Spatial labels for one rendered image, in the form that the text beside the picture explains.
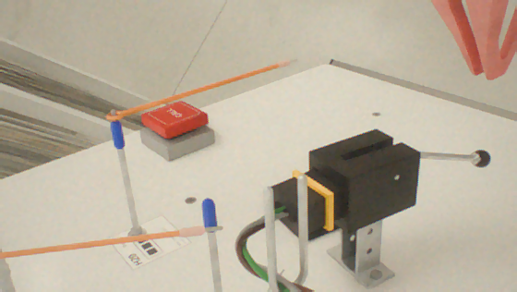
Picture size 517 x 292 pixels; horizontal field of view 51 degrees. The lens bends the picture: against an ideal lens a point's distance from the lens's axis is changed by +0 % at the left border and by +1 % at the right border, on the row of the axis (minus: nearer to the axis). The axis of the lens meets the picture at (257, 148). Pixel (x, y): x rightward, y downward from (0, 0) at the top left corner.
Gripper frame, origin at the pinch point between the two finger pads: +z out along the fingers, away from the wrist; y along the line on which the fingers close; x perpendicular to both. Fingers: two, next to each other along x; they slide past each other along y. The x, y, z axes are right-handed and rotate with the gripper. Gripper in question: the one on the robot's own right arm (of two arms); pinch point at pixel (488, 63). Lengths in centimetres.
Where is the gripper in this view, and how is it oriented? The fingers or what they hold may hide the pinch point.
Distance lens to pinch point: 40.0
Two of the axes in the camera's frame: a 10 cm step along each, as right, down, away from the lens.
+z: 1.8, 8.3, 5.3
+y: 4.9, 3.9, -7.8
